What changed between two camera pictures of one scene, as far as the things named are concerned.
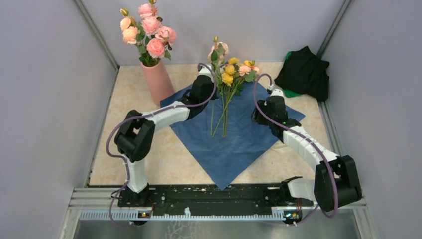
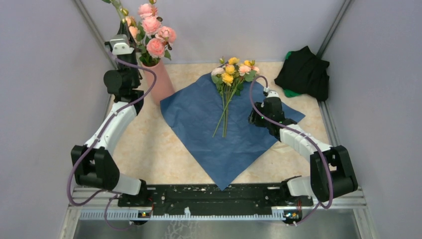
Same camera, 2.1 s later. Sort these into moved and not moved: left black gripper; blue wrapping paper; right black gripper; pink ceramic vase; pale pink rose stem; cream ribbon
Moved: pale pink rose stem; left black gripper
Not moved: blue wrapping paper; pink ceramic vase; right black gripper; cream ribbon
